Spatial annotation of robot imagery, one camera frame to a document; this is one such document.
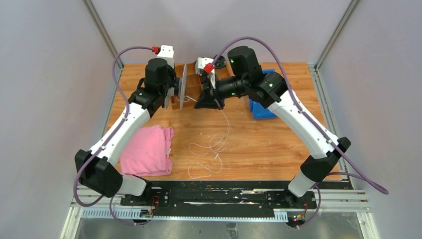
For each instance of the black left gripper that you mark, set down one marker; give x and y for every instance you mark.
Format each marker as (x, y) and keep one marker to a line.
(171, 71)

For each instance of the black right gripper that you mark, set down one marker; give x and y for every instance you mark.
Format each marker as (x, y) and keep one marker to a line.
(208, 100)

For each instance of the grey perforated cable spool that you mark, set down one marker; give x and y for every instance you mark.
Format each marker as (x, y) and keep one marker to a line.
(182, 84)

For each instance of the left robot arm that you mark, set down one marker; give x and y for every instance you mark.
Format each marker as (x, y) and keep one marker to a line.
(96, 166)

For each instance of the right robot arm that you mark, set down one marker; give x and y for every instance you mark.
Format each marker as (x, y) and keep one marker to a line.
(271, 91)

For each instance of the wooden divided tray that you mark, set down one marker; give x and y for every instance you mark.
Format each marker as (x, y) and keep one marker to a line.
(194, 86)

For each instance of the blue plastic bin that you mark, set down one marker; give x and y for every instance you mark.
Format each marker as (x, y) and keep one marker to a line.
(259, 112)

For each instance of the pink folded cloth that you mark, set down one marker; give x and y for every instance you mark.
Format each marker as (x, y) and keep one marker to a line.
(148, 152)

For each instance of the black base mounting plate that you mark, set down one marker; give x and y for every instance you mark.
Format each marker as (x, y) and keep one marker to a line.
(218, 200)

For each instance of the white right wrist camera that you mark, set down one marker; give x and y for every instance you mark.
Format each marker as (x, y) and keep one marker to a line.
(205, 64)

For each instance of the aluminium frame rail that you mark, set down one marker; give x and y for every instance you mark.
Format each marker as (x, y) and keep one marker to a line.
(334, 197)

